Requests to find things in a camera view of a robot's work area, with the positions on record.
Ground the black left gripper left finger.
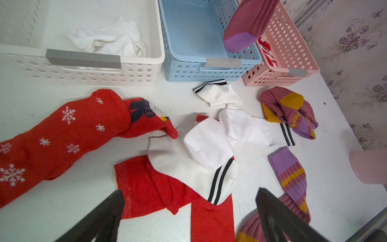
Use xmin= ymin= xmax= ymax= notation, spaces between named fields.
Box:
xmin=57 ymin=190 xmax=125 ymax=242

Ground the purple striped sock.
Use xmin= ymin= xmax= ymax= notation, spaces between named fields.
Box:
xmin=223 ymin=0 xmax=279 ymax=52

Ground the small white ankle sock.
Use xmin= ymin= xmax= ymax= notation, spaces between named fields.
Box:
xmin=67 ymin=16 xmax=146 ymax=57

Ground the purple yellow sock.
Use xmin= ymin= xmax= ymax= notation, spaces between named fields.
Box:
xmin=259 ymin=86 xmax=318 ymax=140
xmin=236 ymin=147 xmax=311 ymax=242

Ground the red snowflake sock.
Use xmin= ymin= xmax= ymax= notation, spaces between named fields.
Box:
xmin=1 ymin=89 xmax=178 ymax=206

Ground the small white folded sock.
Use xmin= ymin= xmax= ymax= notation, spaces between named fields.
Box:
xmin=193 ymin=79 xmax=243 ymax=107

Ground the blue plastic basket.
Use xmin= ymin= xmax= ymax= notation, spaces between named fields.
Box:
xmin=159 ymin=1 xmax=262 ymax=82

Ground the red white striped santa sock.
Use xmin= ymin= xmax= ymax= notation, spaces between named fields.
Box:
xmin=258 ymin=36 xmax=278 ymax=67

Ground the plain red sock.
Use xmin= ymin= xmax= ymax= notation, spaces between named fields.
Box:
xmin=114 ymin=155 xmax=235 ymax=242

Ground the white plastic basket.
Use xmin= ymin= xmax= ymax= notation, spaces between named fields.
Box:
xmin=1 ymin=1 xmax=165 ymax=86

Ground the pink round object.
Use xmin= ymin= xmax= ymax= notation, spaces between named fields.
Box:
xmin=349 ymin=148 xmax=387 ymax=185

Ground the white sock upper middle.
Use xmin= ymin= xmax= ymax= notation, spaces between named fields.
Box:
xmin=219 ymin=103 xmax=301 ymax=149

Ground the white sock with black stripes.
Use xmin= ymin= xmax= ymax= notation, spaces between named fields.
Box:
xmin=148 ymin=116 xmax=239 ymax=205

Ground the pink plastic basket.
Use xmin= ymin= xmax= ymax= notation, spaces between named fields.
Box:
xmin=242 ymin=2 xmax=320 ymax=86

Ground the purple yellow sock front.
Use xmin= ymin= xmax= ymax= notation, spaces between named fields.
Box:
xmin=236 ymin=147 xmax=311 ymax=242

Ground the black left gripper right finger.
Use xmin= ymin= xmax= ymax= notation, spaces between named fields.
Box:
xmin=256 ymin=188 xmax=328 ymax=242

